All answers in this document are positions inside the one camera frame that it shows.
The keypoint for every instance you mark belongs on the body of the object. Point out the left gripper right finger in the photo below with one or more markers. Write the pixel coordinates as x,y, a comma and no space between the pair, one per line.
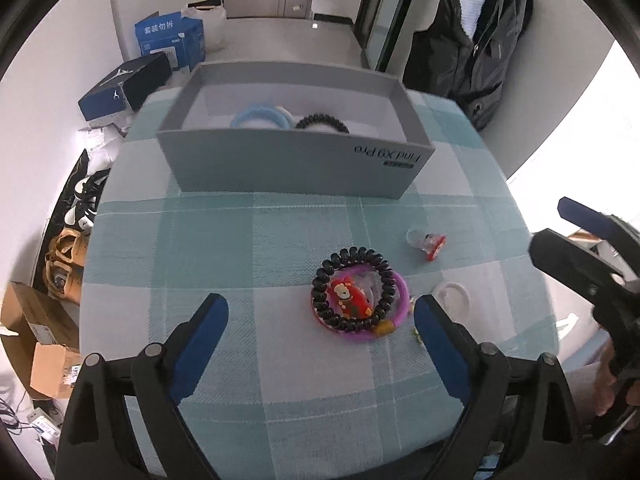
519,410

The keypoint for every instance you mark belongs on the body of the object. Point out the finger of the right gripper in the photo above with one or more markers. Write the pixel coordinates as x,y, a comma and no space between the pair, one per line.
585,273
621,235

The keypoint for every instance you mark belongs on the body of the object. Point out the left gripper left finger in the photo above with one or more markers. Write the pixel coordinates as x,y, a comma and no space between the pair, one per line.
98,440

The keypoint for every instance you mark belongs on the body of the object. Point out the white translucent bangle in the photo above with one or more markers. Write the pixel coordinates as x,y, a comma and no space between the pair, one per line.
454,299

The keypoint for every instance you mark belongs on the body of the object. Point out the red cartoon hair clip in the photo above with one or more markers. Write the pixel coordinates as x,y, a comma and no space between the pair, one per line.
350,299

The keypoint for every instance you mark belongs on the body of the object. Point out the person's right hand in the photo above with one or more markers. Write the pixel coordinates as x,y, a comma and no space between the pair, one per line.
604,384

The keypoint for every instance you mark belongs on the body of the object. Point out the brown cardboard box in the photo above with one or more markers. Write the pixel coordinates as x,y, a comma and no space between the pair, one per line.
42,344

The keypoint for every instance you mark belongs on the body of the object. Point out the tan sandals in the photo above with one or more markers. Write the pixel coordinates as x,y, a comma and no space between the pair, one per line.
64,265

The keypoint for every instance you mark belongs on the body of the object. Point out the teal plaid tablecloth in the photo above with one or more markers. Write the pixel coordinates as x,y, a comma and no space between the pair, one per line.
284,397

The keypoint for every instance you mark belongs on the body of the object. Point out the black white sandals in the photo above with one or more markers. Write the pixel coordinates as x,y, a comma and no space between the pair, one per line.
87,196

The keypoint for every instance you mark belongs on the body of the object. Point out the black backpack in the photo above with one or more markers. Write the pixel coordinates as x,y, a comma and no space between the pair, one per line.
464,54

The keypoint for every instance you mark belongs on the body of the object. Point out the white packaging under shoebox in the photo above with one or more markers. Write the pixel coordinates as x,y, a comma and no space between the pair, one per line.
103,138

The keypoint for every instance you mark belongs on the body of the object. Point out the grey phone box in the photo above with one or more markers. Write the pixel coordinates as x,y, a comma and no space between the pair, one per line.
288,127

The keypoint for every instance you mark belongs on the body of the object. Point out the navy black shoe box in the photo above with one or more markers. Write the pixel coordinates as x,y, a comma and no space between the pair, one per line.
126,88

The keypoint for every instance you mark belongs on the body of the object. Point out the glass sliding door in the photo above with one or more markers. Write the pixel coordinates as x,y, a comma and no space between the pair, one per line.
377,29

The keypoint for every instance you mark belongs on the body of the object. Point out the blue cardboard box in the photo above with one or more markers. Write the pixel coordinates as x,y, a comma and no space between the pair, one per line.
179,37

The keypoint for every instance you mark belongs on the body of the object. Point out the white plastic bag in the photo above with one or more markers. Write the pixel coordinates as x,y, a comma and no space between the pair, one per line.
214,17

